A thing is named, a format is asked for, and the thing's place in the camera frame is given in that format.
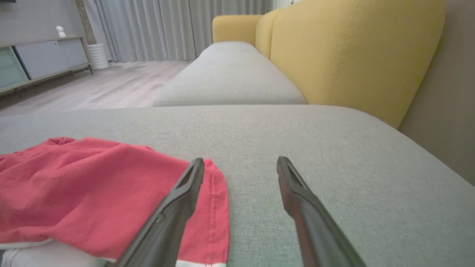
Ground low grey green sideboard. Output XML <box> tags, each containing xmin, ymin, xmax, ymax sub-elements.
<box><xmin>0</xmin><ymin>35</ymin><xmax>93</xmax><ymax>98</ymax></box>

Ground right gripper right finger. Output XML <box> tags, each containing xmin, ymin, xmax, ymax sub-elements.
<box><xmin>276</xmin><ymin>156</ymin><xmax>367</xmax><ymax>267</ymax></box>

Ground grey pleated curtain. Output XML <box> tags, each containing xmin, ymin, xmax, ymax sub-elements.
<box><xmin>83</xmin><ymin>0</ymin><xmax>274</xmax><ymax>63</ymax></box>

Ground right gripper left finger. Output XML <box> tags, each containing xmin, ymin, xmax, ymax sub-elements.
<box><xmin>109</xmin><ymin>158</ymin><xmax>205</xmax><ymax>267</ymax></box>

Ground brown wooden wall strip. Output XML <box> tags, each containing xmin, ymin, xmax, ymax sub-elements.
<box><xmin>74</xmin><ymin>0</ymin><xmax>98</xmax><ymax>45</ymax></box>

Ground large grey sofa ottoman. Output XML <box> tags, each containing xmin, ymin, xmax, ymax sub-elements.
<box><xmin>0</xmin><ymin>105</ymin><xmax>475</xmax><ymax>267</ymax></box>

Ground grey sofa seat cushion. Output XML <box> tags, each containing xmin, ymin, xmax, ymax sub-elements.
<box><xmin>200</xmin><ymin>41</ymin><xmax>260</xmax><ymax>56</ymax></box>
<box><xmin>153</xmin><ymin>50</ymin><xmax>307</xmax><ymax>107</ymax></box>

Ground white ribbed vase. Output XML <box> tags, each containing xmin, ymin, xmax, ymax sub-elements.
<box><xmin>87</xmin><ymin>43</ymin><xmax>110</xmax><ymax>71</ymax></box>

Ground red and white garment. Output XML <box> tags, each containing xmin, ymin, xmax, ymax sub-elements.
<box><xmin>0</xmin><ymin>136</ymin><xmax>230</xmax><ymax>267</ymax></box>

